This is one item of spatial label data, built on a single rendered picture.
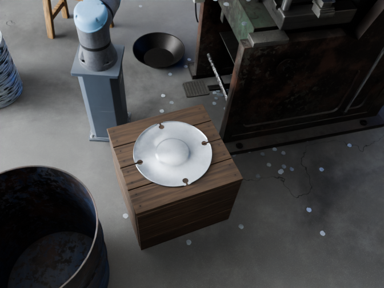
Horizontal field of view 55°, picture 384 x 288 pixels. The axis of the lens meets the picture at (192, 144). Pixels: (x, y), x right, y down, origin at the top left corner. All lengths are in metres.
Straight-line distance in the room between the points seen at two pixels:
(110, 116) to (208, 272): 0.79
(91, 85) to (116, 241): 0.65
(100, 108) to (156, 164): 0.46
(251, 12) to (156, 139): 0.60
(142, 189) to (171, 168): 0.13
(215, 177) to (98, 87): 0.61
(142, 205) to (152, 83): 0.98
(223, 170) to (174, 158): 0.18
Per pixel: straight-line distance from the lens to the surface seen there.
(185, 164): 1.33
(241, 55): 1.41
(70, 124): 1.94
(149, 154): 1.36
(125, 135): 1.42
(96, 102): 1.64
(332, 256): 1.71
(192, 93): 1.82
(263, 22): 1.47
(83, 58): 1.53
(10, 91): 2.07
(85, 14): 1.41
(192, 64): 2.16
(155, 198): 1.27
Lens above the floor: 1.48
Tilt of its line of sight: 54 degrees down
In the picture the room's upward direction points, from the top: 7 degrees clockwise
